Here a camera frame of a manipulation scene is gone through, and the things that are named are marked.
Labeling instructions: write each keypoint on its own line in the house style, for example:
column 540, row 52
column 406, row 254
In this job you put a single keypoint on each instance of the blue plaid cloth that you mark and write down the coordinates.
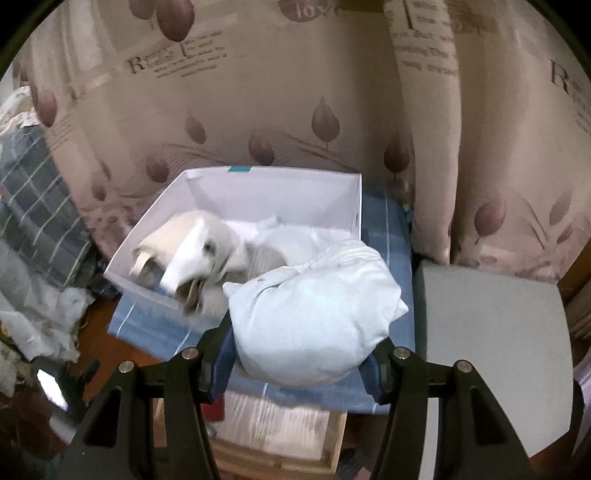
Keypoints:
column 388, row 221

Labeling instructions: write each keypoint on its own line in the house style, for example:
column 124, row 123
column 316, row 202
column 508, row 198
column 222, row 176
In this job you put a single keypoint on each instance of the white cardboard box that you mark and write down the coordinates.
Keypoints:
column 277, row 194

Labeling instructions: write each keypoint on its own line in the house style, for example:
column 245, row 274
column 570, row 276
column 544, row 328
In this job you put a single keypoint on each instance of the grey plaid bedding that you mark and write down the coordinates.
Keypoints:
column 37, row 207

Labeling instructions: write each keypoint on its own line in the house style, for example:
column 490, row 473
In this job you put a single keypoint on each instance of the white crumpled cloth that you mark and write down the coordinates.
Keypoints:
column 41, row 318

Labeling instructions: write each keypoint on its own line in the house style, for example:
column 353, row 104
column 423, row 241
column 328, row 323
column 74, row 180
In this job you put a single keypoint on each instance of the beige lace underwear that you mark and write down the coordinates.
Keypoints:
column 175, row 244

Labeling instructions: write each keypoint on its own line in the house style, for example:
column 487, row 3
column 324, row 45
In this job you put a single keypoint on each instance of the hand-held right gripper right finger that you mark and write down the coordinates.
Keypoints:
column 376, row 374

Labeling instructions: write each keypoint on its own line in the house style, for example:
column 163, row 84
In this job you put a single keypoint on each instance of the brown wooden furniture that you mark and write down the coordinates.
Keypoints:
column 577, row 300

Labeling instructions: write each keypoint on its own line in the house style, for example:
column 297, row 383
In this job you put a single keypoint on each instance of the grey underwear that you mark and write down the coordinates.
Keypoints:
column 270, row 261

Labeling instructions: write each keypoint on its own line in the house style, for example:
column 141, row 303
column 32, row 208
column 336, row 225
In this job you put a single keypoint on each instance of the wooden drawer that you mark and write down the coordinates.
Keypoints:
column 334, row 443

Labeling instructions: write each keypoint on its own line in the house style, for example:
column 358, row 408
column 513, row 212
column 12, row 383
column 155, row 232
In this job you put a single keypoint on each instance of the beige leaf print curtain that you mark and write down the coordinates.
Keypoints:
column 277, row 92

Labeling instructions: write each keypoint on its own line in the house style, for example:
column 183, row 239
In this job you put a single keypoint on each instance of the light blue underwear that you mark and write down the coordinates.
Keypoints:
column 314, row 314

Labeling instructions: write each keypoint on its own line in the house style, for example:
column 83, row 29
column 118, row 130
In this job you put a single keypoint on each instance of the white underwear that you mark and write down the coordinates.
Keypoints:
column 286, row 240

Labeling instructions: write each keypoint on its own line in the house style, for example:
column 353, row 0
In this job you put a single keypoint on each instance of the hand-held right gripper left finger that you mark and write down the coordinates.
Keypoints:
column 217, row 364

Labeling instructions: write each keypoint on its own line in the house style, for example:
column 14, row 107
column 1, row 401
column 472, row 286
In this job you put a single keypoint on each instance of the red underwear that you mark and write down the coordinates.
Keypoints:
column 213, row 411

